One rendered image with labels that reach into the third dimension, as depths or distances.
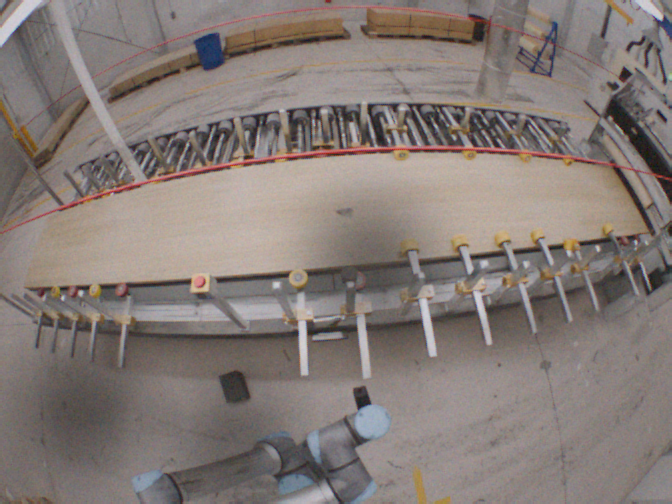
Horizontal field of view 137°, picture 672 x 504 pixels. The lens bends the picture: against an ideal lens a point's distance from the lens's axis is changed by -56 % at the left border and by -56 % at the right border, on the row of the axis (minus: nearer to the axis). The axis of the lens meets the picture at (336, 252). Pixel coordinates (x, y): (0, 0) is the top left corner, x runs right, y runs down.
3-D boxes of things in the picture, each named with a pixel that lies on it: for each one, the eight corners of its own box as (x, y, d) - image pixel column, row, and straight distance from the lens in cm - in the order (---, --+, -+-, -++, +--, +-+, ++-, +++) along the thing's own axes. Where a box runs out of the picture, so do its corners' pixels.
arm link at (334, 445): (321, 474, 78) (367, 454, 77) (300, 436, 77) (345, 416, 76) (324, 467, 87) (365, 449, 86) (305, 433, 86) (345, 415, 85)
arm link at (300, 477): (295, 500, 145) (288, 511, 129) (278, 470, 143) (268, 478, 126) (326, 489, 142) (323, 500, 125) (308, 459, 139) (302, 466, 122)
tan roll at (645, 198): (672, 263, 293) (680, 255, 289) (668, 264, 282) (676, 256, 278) (600, 136, 337) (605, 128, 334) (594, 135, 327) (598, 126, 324)
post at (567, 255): (527, 297, 179) (574, 255, 145) (522, 298, 177) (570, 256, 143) (525, 292, 180) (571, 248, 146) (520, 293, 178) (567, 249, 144)
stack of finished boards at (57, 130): (88, 98, 952) (86, 94, 949) (50, 152, 777) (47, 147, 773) (71, 109, 999) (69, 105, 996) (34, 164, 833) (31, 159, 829)
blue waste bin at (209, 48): (226, 67, 616) (218, 35, 596) (198, 74, 630) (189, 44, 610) (229, 57, 671) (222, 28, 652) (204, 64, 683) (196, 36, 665)
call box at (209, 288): (216, 299, 108) (207, 291, 101) (199, 300, 111) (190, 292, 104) (218, 282, 111) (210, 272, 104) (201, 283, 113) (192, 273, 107)
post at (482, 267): (452, 311, 154) (490, 267, 113) (445, 312, 153) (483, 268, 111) (450, 305, 155) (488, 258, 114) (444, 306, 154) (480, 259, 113)
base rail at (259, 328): (636, 272, 295) (642, 267, 290) (38, 325, 296) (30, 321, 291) (632, 264, 296) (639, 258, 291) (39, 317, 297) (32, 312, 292)
